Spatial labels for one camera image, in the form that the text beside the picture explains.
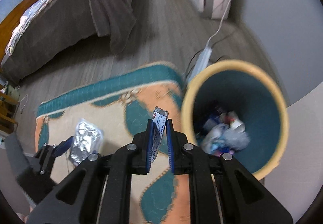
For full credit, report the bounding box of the small printed white packet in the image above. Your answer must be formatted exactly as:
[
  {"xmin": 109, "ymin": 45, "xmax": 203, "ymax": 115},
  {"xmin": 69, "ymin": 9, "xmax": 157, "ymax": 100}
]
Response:
[{"xmin": 151, "ymin": 106, "xmax": 169, "ymax": 162}]

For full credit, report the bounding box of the trash pile in bin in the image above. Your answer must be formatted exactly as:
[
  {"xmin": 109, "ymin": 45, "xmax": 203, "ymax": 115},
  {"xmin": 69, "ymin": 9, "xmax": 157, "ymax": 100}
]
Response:
[{"xmin": 193, "ymin": 104, "xmax": 250, "ymax": 156}]

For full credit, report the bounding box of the silver foil wrapper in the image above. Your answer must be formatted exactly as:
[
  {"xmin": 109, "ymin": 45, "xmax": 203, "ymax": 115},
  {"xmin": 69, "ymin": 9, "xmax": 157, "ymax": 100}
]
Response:
[{"xmin": 69, "ymin": 119, "xmax": 104, "ymax": 167}]

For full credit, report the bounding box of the wooden chair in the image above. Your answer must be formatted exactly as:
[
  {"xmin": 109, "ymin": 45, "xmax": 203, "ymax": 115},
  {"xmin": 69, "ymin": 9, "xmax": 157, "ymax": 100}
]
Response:
[{"xmin": 1, "ymin": 84, "xmax": 19, "ymax": 134}]

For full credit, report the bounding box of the teal and cream horse rug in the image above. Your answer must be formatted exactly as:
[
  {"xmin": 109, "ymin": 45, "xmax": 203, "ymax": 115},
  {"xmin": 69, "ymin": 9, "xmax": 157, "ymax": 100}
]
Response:
[{"xmin": 35, "ymin": 62, "xmax": 191, "ymax": 223}]

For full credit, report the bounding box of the teal bin with yellow rim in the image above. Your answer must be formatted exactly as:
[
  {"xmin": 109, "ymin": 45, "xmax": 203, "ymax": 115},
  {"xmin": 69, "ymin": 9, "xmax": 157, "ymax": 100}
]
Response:
[{"xmin": 181, "ymin": 60, "xmax": 289, "ymax": 180}]

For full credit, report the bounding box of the wooden headboard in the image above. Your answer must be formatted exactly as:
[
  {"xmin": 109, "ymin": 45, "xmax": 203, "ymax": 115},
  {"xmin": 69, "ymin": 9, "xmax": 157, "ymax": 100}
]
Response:
[{"xmin": 0, "ymin": 0, "xmax": 38, "ymax": 60}]

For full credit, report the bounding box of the white power strip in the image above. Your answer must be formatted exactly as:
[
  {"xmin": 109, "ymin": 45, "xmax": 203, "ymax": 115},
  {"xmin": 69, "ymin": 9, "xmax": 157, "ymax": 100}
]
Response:
[{"xmin": 186, "ymin": 46, "xmax": 212, "ymax": 83}]

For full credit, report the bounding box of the bed with grey blanket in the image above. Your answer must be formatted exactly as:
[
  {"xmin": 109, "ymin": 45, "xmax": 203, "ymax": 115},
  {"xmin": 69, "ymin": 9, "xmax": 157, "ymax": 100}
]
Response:
[{"xmin": 1, "ymin": 0, "xmax": 136, "ymax": 83}]

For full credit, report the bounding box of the white power cable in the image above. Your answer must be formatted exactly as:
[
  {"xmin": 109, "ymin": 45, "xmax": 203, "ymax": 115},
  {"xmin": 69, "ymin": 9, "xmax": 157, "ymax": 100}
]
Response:
[{"xmin": 205, "ymin": 0, "xmax": 236, "ymax": 49}]

